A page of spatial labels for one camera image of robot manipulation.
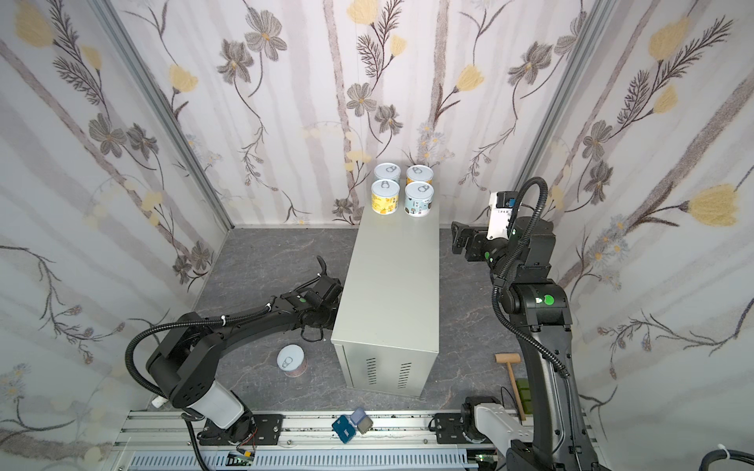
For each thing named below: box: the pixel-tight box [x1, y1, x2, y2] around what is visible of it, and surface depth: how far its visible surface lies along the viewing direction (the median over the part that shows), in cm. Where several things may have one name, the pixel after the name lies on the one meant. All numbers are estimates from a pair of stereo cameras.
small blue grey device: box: [331, 407, 375, 445], surface depth 76 cm
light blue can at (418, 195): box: [404, 180, 435, 218], surface depth 76 cm
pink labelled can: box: [275, 343, 309, 378], surface depth 83 cm
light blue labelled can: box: [374, 162, 402, 183], surface depth 81 cm
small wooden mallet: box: [494, 353, 527, 421], surface depth 86 cm
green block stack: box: [515, 377, 534, 415], surface depth 80 cm
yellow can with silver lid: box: [370, 178, 401, 216], surface depth 76 cm
